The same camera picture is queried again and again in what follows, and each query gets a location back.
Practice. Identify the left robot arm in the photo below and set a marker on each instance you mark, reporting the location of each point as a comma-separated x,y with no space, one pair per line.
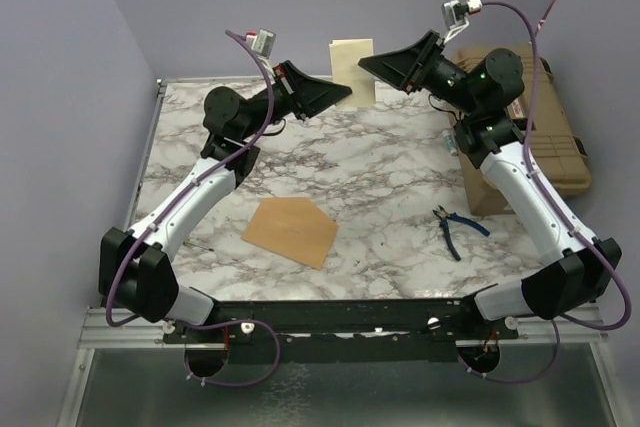
135,265

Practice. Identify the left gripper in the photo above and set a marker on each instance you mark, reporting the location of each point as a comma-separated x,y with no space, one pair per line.
306,95

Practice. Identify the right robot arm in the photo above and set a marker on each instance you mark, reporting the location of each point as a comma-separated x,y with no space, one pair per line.
577,264

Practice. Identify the brown paper envelope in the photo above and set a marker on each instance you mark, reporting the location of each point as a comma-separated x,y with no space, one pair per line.
294,228

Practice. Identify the yellow black screwdriver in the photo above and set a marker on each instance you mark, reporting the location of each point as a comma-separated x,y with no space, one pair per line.
190,244

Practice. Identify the tan plastic tool case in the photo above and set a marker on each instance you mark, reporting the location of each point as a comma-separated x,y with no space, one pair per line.
560,154

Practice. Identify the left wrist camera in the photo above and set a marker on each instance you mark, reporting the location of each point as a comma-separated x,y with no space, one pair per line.
261,42

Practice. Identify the aluminium frame rail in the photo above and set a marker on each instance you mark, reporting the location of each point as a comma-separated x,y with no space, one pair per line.
96,333

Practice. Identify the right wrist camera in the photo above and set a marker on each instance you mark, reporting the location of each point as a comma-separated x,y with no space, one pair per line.
456,16

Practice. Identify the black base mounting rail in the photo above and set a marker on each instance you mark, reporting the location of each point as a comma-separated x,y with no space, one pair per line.
339,331

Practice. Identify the pale paper letter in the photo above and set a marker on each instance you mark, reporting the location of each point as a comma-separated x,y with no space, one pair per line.
344,57

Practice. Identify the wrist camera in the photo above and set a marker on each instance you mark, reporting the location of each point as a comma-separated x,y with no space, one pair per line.
456,16
261,42

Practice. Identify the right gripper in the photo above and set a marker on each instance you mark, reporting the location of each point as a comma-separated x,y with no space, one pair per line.
399,67

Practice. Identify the white green glue stick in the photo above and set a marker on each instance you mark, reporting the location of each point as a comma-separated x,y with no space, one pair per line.
450,142

